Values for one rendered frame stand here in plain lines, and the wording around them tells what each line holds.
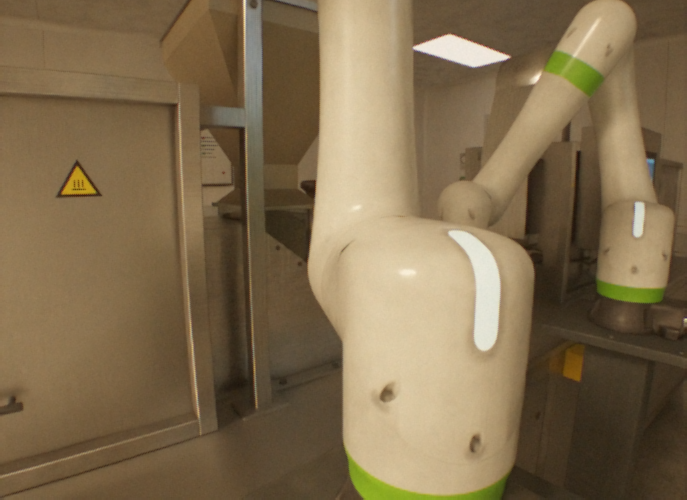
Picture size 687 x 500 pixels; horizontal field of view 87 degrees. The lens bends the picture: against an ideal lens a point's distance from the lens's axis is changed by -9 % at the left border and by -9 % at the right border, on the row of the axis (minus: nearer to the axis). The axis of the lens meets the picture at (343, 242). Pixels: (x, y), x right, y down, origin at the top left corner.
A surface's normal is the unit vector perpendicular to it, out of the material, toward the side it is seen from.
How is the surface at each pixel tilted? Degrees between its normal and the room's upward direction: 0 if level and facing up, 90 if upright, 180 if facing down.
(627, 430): 90
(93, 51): 90
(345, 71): 90
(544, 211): 90
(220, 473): 0
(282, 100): 114
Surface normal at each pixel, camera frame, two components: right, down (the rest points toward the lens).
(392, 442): -0.55, 0.12
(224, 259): 0.58, 0.12
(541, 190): -0.81, 0.08
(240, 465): 0.00, -0.99
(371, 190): 0.00, 0.06
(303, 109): 0.53, 0.51
